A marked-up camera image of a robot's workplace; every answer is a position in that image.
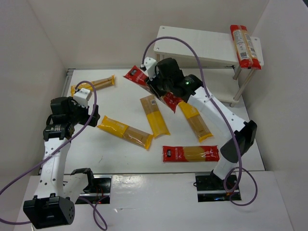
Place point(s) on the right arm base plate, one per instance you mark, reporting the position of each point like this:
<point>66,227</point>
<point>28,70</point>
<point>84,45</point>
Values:
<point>210,189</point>

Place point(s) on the yellow pasta bag right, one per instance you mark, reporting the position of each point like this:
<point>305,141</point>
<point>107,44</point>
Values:
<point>195,121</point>

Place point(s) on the red pasta bag front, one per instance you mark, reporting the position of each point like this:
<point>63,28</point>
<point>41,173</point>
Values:
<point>190,154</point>

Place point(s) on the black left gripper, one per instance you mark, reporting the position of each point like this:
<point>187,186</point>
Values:
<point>91,115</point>

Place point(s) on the yellow pasta bag left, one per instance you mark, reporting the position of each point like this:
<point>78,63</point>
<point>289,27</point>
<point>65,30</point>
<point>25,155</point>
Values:
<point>125,132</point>

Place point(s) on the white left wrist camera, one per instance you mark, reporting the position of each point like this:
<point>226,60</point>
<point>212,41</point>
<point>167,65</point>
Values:
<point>82,95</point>

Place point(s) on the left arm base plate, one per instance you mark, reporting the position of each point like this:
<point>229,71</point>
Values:
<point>99,192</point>

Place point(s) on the red pasta bag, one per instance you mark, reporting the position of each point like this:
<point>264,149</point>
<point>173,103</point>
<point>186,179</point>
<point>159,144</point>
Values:
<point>190,154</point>
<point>138,77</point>
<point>245,51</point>

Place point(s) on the red pasta bag on shelf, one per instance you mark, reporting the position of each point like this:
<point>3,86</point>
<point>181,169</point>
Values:
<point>245,51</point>

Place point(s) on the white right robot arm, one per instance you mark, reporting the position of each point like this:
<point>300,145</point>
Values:
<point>239,133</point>

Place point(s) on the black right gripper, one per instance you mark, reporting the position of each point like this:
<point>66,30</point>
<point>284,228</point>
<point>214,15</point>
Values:
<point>156,87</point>

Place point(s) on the white two-tier shelf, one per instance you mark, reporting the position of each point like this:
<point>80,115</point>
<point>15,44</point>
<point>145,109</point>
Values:
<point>216,51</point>

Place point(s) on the thin yellow pasta bag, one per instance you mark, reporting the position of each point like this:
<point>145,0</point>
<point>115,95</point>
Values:
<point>99,84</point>

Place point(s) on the yellow pasta bag centre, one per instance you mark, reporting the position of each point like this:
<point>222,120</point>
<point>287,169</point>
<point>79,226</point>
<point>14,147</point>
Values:
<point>154,116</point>

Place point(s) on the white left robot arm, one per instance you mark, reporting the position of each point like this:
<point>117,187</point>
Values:
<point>53,203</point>

